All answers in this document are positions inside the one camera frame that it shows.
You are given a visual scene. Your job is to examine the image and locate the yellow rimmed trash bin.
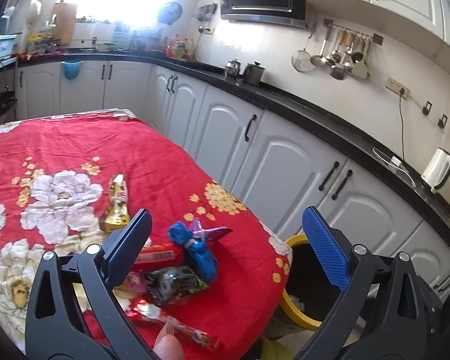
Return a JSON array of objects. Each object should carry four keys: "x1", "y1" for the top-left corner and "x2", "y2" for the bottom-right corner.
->
[{"x1": 274, "y1": 232, "x2": 341, "y2": 332}]

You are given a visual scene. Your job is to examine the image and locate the red snack tube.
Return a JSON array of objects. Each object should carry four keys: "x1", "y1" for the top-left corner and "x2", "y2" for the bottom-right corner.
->
[{"x1": 131, "y1": 243, "x2": 184, "y2": 272}]

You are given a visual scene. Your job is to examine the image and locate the steel teapot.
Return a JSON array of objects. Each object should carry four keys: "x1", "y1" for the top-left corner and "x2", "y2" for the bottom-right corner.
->
[{"x1": 224, "y1": 58, "x2": 241, "y2": 80}]

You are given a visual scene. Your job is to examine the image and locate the purple snack wrapper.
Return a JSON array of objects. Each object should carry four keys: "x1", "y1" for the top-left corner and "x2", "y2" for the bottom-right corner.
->
[{"x1": 187, "y1": 218, "x2": 233, "y2": 242}]

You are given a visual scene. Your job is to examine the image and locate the dark green snack packet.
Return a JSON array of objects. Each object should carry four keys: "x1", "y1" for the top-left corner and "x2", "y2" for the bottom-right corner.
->
[{"x1": 143, "y1": 266, "x2": 209, "y2": 306}]

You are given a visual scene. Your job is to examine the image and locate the oil bottles group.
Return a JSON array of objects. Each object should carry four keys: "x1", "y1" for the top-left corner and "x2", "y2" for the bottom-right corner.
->
[{"x1": 166, "y1": 34, "x2": 195, "y2": 60}]

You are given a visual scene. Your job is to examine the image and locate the white lower cabinets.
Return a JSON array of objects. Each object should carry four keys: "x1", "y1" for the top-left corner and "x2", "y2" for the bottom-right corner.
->
[{"x1": 15, "y1": 60, "x2": 450, "y2": 298}]

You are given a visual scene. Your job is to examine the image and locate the red floral tablecloth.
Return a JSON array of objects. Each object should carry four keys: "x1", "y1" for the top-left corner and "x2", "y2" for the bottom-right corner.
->
[{"x1": 0, "y1": 109, "x2": 292, "y2": 359}]

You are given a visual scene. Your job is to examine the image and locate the red white candy wrapper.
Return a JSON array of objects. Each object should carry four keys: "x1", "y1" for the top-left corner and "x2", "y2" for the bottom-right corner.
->
[{"x1": 125, "y1": 297, "x2": 220, "y2": 351}]

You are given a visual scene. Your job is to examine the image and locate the black kitchen countertop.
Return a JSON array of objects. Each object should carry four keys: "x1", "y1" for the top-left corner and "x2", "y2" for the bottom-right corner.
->
[{"x1": 18, "y1": 52, "x2": 450, "y2": 247}]

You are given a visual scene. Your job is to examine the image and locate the wall power socket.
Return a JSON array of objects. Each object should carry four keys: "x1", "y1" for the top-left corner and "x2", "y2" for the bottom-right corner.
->
[{"x1": 385, "y1": 77, "x2": 410, "y2": 99}]

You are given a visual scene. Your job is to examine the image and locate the wooden cutting board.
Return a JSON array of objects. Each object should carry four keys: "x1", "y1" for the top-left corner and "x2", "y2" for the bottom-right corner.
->
[{"x1": 52, "y1": 2, "x2": 77, "y2": 45}]

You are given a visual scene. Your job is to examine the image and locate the hanging green spatula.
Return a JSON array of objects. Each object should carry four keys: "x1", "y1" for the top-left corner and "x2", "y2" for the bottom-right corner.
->
[{"x1": 352, "y1": 39, "x2": 370, "y2": 80}]

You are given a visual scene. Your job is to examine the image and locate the white electric kettle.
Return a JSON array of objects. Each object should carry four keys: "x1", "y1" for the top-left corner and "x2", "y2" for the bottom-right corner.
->
[{"x1": 421, "y1": 148, "x2": 450, "y2": 194}]

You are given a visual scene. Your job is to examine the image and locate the hanging wire strainer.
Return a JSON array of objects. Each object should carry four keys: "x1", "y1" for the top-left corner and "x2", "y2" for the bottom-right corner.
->
[{"x1": 291, "y1": 22, "x2": 317, "y2": 73}]

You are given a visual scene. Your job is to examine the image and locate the hanging metal ladle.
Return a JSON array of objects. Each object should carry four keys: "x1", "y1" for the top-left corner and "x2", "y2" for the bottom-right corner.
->
[{"x1": 310, "y1": 25, "x2": 333, "y2": 68}]

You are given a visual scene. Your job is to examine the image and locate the dark green pot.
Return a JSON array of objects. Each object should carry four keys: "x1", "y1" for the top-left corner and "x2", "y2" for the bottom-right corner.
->
[{"x1": 242, "y1": 61, "x2": 265, "y2": 86}]

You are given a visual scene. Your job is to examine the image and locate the blue hanging bag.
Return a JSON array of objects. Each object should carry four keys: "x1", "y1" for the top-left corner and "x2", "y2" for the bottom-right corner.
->
[{"x1": 61, "y1": 61, "x2": 83, "y2": 80}]

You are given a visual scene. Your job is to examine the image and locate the yellow gold snack wrapper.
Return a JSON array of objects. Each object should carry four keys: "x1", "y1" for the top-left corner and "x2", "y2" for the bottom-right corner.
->
[{"x1": 99, "y1": 174, "x2": 131, "y2": 233}]

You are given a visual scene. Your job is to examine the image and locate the blue wall fan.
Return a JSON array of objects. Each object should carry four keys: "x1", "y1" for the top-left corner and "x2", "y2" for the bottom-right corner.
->
[{"x1": 157, "y1": 2, "x2": 183, "y2": 25}]

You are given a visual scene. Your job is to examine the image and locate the white charger cable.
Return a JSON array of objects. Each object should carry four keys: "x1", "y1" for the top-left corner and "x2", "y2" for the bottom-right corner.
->
[{"x1": 371, "y1": 146, "x2": 417, "y2": 189}]

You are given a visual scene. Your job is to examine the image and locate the black power cable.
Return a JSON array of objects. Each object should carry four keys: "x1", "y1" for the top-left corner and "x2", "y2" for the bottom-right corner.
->
[{"x1": 398, "y1": 89, "x2": 406, "y2": 162}]

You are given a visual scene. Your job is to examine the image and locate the green trousers leg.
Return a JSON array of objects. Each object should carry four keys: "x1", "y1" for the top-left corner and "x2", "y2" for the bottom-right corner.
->
[{"x1": 259, "y1": 336, "x2": 293, "y2": 360}]

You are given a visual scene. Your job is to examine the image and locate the person's left hand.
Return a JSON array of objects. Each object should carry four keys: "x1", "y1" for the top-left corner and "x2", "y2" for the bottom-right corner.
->
[{"x1": 153, "y1": 323, "x2": 184, "y2": 360}]

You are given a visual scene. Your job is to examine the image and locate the blue knotted plastic bag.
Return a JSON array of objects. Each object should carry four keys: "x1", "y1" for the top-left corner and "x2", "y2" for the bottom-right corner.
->
[{"x1": 168, "y1": 222, "x2": 218, "y2": 283}]

